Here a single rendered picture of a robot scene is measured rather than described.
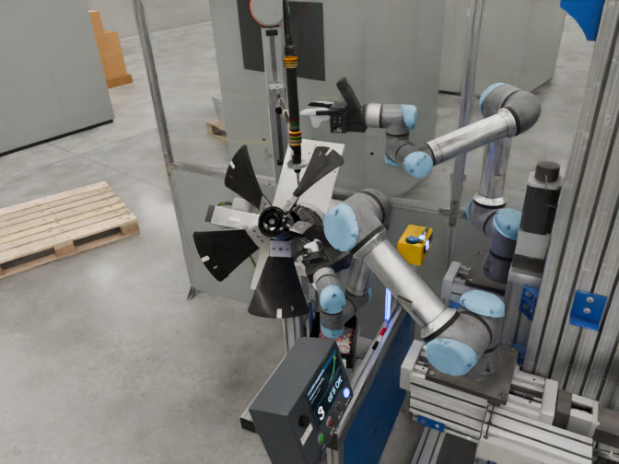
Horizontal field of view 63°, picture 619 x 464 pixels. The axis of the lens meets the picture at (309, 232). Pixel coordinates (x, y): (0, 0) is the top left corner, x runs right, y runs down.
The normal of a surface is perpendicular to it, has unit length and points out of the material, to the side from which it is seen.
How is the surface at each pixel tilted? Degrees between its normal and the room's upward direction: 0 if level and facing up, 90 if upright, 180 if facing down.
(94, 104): 90
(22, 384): 0
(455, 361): 95
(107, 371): 0
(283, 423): 90
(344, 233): 85
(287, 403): 15
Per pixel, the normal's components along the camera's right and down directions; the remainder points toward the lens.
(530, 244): -0.46, 0.47
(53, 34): 0.77, 0.29
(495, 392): -0.05, -0.86
